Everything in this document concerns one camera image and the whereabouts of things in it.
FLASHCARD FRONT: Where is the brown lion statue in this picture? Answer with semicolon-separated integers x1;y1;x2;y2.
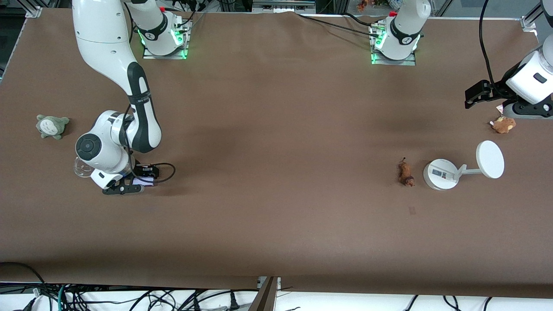
398;158;416;187

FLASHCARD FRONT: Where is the clear plastic cup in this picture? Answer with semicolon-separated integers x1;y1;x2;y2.
73;156;94;178

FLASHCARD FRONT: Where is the brown hamster plush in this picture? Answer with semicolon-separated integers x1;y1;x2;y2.
489;116;517;134

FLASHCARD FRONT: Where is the white round desk mirror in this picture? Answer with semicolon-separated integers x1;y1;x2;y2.
423;140;505;191

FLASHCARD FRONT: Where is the grey green plush toy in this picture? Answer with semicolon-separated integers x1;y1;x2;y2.
36;115;70;140

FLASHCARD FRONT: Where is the brown table cover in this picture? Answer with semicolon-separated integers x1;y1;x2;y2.
0;8;553;298

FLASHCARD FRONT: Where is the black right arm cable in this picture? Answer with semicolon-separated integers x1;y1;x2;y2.
123;104;176;184

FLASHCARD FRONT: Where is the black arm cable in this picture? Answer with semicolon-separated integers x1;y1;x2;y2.
123;104;176;184
479;0;498;87

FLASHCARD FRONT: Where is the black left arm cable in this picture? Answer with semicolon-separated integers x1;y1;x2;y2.
479;0;498;87

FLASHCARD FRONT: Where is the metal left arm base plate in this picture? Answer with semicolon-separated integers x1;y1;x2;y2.
370;24;416;66

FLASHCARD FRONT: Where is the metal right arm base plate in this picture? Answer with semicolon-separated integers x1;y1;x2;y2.
143;19;189;60

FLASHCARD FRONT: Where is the short black table cable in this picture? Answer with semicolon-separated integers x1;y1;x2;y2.
343;12;386;25

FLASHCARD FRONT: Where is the long black table cable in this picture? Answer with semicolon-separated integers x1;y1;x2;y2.
296;13;381;36

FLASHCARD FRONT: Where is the aluminium frame post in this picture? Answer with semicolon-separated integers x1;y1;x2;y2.
248;276;282;311

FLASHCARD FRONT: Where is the aluminium frame rail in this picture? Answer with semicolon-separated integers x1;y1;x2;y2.
253;0;317;13

